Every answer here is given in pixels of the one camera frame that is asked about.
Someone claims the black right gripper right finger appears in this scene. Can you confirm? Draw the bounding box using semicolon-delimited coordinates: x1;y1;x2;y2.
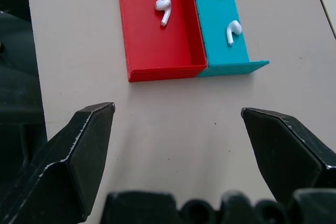
240;107;336;204

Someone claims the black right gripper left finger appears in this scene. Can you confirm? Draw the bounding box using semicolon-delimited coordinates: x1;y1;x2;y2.
0;102;116;224

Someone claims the white earbud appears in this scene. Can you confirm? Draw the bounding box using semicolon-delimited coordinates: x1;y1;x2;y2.
155;0;172;27
226;20;243;46

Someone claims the teal plastic tray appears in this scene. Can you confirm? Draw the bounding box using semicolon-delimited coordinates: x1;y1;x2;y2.
189;0;270;78

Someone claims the red plastic tray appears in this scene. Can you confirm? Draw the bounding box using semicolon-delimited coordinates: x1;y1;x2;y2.
116;0;208;83

